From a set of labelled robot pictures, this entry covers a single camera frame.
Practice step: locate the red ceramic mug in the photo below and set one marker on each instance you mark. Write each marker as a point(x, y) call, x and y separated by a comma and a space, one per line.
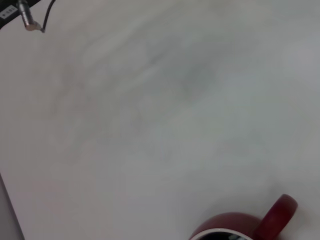
point(225, 221)

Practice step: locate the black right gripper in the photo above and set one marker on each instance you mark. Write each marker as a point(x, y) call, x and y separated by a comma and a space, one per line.
point(7, 3)

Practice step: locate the dark coffee liquid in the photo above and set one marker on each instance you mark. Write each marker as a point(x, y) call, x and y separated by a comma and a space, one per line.
point(215, 236)

